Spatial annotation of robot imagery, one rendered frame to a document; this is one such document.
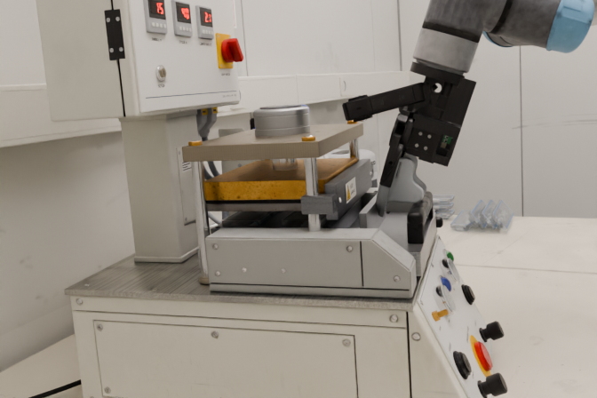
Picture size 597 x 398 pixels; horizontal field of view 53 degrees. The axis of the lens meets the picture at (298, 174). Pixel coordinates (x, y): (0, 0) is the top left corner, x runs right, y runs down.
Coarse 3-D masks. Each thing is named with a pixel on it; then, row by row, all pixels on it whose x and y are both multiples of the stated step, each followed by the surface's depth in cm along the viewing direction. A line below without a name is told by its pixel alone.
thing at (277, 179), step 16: (272, 160) 87; (288, 160) 85; (320, 160) 94; (336, 160) 92; (352, 160) 91; (224, 176) 84; (240, 176) 83; (256, 176) 82; (272, 176) 81; (288, 176) 80; (304, 176) 79; (320, 176) 78; (208, 192) 80; (224, 192) 79; (240, 192) 78; (256, 192) 78; (272, 192) 77; (288, 192) 76; (304, 192) 76; (320, 192) 75; (208, 208) 80; (224, 208) 80; (240, 208) 79; (256, 208) 78; (272, 208) 78; (288, 208) 77
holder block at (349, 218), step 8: (360, 200) 94; (352, 208) 88; (360, 208) 94; (280, 216) 86; (344, 216) 84; (352, 216) 88; (272, 224) 81; (280, 224) 81; (328, 224) 79; (336, 224) 79; (344, 224) 83
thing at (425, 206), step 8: (424, 200) 82; (432, 200) 88; (416, 208) 78; (424, 208) 78; (432, 208) 88; (408, 216) 75; (416, 216) 75; (424, 216) 77; (432, 216) 88; (408, 224) 75; (416, 224) 75; (424, 224) 76; (408, 232) 76; (416, 232) 75; (408, 240) 76; (416, 240) 75; (424, 240) 76
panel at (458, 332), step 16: (432, 256) 86; (432, 272) 81; (432, 288) 77; (432, 304) 74; (464, 304) 90; (432, 320) 70; (448, 320) 77; (464, 320) 85; (480, 320) 95; (448, 336) 73; (464, 336) 81; (480, 336) 89; (448, 352) 70; (464, 352) 77; (480, 368) 80; (464, 384) 70
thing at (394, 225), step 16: (368, 208) 80; (352, 224) 88; (368, 224) 78; (384, 224) 87; (400, 224) 86; (432, 224) 87; (400, 240) 78; (432, 240) 86; (416, 256) 72; (416, 272) 72
